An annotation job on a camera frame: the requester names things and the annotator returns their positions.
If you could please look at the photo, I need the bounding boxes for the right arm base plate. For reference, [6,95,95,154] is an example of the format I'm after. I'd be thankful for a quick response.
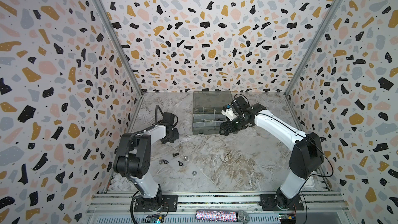
[259,194,304,211]

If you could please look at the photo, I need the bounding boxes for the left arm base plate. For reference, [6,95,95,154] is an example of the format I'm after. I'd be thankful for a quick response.
[134,195,178,213]

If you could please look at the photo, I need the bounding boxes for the white square clock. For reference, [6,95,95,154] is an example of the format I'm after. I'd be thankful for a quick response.
[303,177,315,188]

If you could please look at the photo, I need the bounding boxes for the right corner aluminium post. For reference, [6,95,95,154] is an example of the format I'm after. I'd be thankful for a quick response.
[284,0,343,98]

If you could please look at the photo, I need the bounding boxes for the corner aluminium post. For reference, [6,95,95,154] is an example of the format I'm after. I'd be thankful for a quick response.
[92,0,143,98]
[284,0,343,98]

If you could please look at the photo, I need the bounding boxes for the left corner aluminium post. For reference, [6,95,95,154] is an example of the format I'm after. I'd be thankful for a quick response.
[92,0,143,98]

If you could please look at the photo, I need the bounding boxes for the aluminium front rail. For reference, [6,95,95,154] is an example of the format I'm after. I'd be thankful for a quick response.
[83,191,355,224]

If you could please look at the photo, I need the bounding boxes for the clear plastic compartment organizer box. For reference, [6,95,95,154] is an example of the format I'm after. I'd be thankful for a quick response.
[192,91,232,135]

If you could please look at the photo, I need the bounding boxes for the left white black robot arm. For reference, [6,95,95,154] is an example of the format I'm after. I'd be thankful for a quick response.
[113,112,179,212]

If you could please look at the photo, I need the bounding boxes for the glitter handheld microphone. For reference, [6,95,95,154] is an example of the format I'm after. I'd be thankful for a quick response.
[195,209,250,224]

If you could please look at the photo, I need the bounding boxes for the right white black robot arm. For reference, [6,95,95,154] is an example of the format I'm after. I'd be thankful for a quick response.
[219,95,325,210]

